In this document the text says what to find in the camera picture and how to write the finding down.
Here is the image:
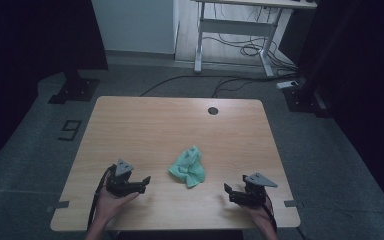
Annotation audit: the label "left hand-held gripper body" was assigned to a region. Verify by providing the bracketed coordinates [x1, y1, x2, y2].
[105, 159, 140, 198]

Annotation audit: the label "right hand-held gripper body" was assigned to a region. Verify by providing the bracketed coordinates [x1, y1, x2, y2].
[241, 172, 279, 209]

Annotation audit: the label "green cloth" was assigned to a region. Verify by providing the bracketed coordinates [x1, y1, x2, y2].
[168, 145, 207, 189]

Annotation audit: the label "person's right hand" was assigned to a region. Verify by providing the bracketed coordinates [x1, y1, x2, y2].
[242, 195, 276, 228]

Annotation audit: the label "person's left hand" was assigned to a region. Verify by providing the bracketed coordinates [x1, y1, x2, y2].
[94, 186, 140, 225]

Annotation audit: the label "grey tape piece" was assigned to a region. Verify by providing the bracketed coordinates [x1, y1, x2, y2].
[45, 200, 71, 214]
[283, 199, 305, 208]

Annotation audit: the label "black stand base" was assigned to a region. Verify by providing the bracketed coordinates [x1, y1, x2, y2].
[281, 78, 332, 118]
[47, 69, 101, 105]

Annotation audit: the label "white power strip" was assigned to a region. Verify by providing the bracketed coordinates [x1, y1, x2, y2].
[276, 80, 300, 90]

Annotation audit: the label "dark curtain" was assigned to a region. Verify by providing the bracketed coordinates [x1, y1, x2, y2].
[0, 0, 109, 176]
[279, 0, 384, 221]

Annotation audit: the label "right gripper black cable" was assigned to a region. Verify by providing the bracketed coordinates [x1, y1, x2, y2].
[262, 194, 278, 233]

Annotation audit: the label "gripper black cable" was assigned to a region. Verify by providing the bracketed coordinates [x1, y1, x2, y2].
[87, 163, 118, 230]
[262, 194, 278, 233]

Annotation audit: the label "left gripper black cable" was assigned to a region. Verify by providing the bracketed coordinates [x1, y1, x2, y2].
[87, 163, 118, 230]

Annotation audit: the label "long black floor cable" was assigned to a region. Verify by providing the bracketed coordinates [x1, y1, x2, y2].
[139, 74, 283, 98]

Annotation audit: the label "tangled black cables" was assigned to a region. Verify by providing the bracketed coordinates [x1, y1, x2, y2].
[202, 3, 298, 74]

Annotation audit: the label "white desk frame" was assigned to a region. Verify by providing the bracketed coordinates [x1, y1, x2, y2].
[191, 0, 318, 78]

